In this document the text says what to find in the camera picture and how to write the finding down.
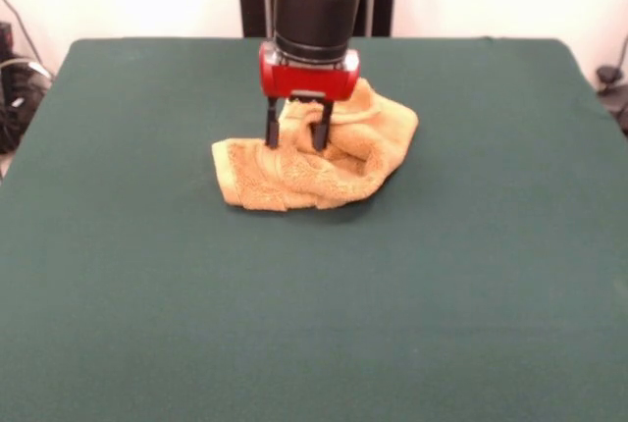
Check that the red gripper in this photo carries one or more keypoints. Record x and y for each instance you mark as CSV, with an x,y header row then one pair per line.
x,y
309,81

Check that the tan terry towel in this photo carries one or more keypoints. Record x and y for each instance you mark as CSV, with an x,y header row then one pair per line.
x,y
275,176

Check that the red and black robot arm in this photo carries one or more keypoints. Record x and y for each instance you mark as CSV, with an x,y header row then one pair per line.
x,y
316,10

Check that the dark green table cloth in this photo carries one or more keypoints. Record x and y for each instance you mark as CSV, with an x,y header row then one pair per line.
x,y
147,294

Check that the grey tripod base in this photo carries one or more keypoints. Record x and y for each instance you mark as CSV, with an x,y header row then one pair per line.
x,y
608,73

